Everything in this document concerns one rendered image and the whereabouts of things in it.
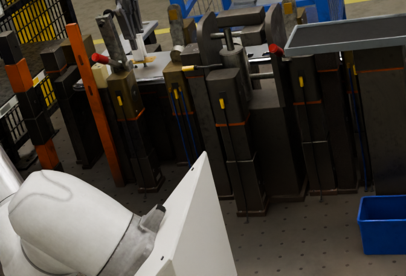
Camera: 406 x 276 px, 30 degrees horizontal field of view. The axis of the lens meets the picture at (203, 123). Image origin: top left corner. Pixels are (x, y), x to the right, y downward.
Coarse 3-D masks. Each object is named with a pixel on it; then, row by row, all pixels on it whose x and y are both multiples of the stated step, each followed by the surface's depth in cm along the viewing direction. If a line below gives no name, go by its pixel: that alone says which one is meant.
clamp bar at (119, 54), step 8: (104, 16) 192; (112, 16) 196; (104, 24) 192; (112, 24) 194; (104, 32) 195; (112, 32) 194; (104, 40) 196; (112, 40) 196; (120, 40) 198; (112, 48) 197; (120, 48) 197; (112, 56) 199; (120, 56) 198
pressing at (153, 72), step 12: (252, 48) 209; (264, 48) 207; (120, 60) 225; (156, 60) 218; (168, 60) 216; (252, 60) 201; (264, 60) 200; (108, 72) 218; (144, 72) 211; (156, 72) 209; (144, 84) 206
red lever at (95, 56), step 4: (92, 56) 188; (96, 56) 187; (100, 56) 188; (104, 56) 190; (96, 60) 188; (100, 60) 189; (104, 60) 190; (108, 60) 192; (112, 60) 195; (104, 64) 192; (108, 64) 194; (112, 64) 195; (116, 64) 197; (120, 64) 199; (120, 68) 200
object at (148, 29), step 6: (150, 24) 251; (156, 24) 252; (144, 30) 247; (150, 30) 247; (120, 36) 247; (144, 36) 242; (126, 42) 239; (126, 48) 234; (102, 54) 234; (108, 54) 233
